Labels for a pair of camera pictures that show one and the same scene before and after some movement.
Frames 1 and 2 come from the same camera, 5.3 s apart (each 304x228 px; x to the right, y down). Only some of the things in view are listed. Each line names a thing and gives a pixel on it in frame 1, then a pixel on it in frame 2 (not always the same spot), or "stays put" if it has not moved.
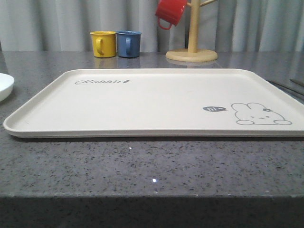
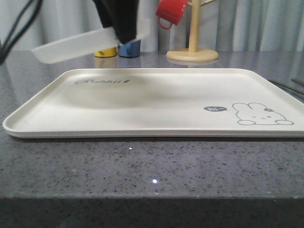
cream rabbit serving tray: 160,103 stays put
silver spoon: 299,82 stays put
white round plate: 6,83 → 51,52
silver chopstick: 279,84 stays put
